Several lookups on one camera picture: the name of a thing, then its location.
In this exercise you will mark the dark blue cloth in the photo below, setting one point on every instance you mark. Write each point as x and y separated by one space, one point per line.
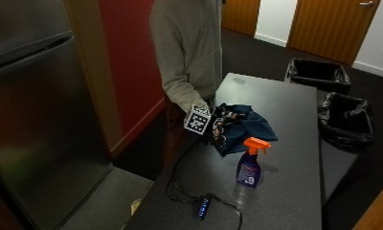
246 126

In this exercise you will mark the white marker cube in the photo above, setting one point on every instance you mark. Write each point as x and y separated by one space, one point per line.
197 119

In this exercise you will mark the blue spray bottle orange trigger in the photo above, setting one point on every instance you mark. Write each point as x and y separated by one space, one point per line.
250 163

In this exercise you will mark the the person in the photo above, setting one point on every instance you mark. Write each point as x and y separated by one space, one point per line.
186 48

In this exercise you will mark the black lined waste bin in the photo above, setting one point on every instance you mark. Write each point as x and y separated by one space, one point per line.
319 74
344 121

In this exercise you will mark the black usb hub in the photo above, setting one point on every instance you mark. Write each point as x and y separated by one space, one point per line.
202 207

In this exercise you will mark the wooden door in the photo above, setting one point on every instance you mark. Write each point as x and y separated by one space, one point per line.
331 25
239 14

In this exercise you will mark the stainless steel refrigerator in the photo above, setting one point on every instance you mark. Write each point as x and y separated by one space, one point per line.
37 111

